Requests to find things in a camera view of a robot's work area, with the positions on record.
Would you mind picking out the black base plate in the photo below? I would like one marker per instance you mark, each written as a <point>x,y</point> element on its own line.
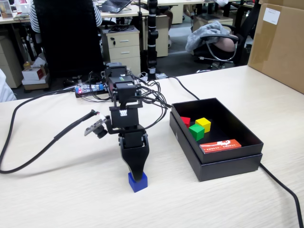
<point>83,95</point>

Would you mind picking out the small orange printed box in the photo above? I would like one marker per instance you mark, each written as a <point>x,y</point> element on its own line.
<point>220,146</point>

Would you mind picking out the thin black stand pole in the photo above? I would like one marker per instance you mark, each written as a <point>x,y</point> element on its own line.
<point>140,23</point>

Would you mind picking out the black mesh office chair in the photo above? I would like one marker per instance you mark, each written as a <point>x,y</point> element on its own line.
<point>66,35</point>

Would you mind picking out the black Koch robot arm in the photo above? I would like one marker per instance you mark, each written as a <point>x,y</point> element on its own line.
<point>124,116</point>

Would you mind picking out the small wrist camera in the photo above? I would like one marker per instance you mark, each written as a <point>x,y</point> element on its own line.
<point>98,129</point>

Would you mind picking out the white and red carton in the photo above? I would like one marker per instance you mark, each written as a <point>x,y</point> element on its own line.
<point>32,74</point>

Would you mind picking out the beige office desk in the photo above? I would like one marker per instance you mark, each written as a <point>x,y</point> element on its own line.
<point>7,21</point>

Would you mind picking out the black cardboard box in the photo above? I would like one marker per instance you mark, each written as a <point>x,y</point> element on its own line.
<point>228,128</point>

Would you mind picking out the black laptop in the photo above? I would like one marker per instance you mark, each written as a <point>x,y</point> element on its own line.
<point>114,4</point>

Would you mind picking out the white garment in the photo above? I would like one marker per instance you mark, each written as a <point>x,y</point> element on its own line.
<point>4,90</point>

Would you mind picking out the thick black vertical pole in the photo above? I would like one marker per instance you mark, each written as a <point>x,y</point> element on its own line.
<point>152,47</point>

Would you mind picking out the large brown cardboard box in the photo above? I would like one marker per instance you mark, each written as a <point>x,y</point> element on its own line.
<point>280,47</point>

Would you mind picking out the yellow wooden cube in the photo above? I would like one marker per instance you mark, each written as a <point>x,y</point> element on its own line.
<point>203,124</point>

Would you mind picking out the black open box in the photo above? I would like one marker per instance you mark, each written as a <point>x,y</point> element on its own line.
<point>225,169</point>

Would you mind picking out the green wooden cube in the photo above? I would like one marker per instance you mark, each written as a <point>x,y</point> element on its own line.
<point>196,133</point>

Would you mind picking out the red wooden cube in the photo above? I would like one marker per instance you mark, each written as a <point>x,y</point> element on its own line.
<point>186,121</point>

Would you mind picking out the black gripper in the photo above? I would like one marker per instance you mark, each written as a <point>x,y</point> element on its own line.
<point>133,140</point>

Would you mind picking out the grey fleece blanket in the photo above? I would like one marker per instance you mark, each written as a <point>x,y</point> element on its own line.
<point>206,31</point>

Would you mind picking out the person in striped shirt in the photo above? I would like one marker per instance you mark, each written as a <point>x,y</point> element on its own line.
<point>34,19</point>

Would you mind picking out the office chair chrome armrest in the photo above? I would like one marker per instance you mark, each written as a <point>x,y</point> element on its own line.
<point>244,28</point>

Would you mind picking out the controller circuit board with LED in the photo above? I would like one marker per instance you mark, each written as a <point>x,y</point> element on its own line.
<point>90,88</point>

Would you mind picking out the blue wooden cube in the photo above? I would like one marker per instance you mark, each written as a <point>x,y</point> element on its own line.
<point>140,186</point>

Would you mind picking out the small picture frame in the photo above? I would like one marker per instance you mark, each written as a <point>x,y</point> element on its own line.
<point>6,9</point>

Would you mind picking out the beige office cabinet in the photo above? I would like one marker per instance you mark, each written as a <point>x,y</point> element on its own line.
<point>162,35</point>
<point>225,23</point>
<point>9,66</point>

